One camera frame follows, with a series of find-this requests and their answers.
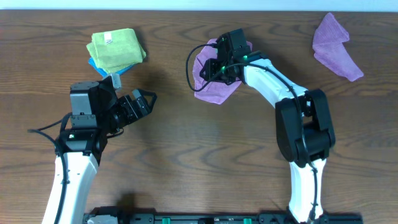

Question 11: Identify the black cable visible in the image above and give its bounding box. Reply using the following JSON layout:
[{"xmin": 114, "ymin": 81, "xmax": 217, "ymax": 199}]
[
  {"xmin": 185, "ymin": 42, "xmax": 320, "ymax": 218},
  {"xmin": 27, "ymin": 112, "xmax": 125, "ymax": 224}
]

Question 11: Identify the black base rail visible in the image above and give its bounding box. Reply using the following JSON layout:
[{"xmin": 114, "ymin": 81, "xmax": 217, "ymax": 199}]
[{"xmin": 83, "ymin": 207, "xmax": 364, "ymax": 224}]

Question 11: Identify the purple cloth with tag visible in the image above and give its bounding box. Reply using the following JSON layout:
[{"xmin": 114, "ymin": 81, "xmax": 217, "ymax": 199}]
[{"xmin": 191, "ymin": 46, "xmax": 242, "ymax": 105}]

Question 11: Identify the green folded cloth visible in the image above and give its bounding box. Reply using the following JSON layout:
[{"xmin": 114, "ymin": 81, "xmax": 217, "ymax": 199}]
[{"xmin": 86, "ymin": 28, "xmax": 147, "ymax": 68}]

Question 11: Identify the right black cable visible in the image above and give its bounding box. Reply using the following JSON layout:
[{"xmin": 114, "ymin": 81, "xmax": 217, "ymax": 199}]
[{"xmin": 185, "ymin": 42, "xmax": 320, "ymax": 218}]

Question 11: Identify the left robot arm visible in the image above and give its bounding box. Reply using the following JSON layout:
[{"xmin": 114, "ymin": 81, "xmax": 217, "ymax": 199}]
[{"xmin": 42, "ymin": 79, "xmax": 157, "ymax": 223}]

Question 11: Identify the left black cable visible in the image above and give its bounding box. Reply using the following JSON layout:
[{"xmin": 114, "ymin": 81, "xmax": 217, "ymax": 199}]
[{"xmin": 27, "ymin": 112, "xmax": 125, "ymax": 224}]

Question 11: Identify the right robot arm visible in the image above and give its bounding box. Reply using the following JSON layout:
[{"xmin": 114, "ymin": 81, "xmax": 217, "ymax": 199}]
[{"xmin": 200, "ymin": 52, "xmax": 335, "ymax": 223}]

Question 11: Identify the blue folded cloth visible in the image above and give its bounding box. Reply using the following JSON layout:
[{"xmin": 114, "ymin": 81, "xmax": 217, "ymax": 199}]
[{"xmin": 88, "ymin": 57, "xmax": 133, "ymax": 77}]

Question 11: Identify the purple crumpled cloth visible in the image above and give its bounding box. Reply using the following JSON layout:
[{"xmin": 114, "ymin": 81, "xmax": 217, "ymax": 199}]
[{"xmin": 312, "ymin": 12, "xmax": 364, "ymax": 82}]

